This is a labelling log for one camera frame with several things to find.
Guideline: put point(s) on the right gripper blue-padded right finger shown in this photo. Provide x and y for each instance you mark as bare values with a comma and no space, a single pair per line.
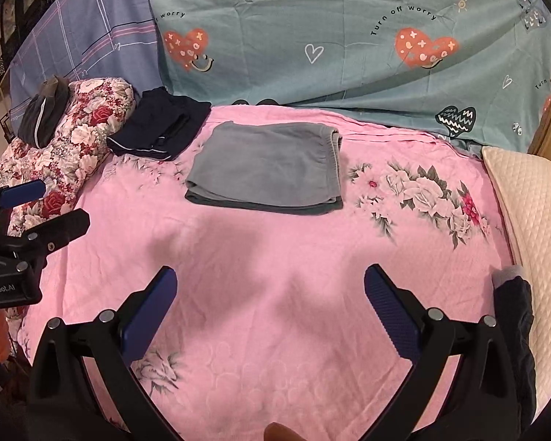
460,384

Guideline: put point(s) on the navy folded pants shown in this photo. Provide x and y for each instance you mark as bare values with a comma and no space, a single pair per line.
161,127

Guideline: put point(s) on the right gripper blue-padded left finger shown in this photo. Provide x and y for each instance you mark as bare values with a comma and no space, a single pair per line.
62,404

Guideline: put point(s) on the dark navy garment at edge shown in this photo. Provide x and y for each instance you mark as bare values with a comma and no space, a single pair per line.
513,304

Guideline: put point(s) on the blue plaid pillow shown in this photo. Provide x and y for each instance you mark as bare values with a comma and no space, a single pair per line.
87,39

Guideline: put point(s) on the cream quilted cushion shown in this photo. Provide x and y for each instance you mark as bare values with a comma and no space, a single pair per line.
522,183

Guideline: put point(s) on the teal heart-print pillow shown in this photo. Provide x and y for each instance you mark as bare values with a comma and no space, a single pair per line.
475,71

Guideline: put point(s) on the red floral quilt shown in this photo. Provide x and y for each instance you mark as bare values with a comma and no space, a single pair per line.
97,108

